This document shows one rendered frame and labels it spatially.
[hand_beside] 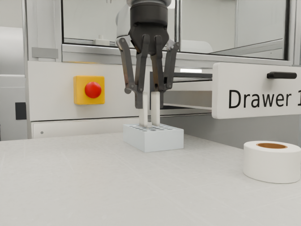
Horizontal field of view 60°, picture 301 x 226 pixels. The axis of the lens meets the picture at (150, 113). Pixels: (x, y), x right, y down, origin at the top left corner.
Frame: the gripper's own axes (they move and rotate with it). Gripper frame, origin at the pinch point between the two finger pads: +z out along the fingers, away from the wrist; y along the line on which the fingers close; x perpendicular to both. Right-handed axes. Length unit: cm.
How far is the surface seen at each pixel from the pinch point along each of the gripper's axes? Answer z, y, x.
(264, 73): -7.4, 23.7, -7.0
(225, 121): 7.1, 38.8, 23.6
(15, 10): -109, -45, 343
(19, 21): -96, -40, 343
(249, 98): -2.0, 19.6, -7.2
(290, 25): -29, 71, 26
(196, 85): -4.9, 12.5, 2.0
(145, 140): 5.3, -2.9, -5.2
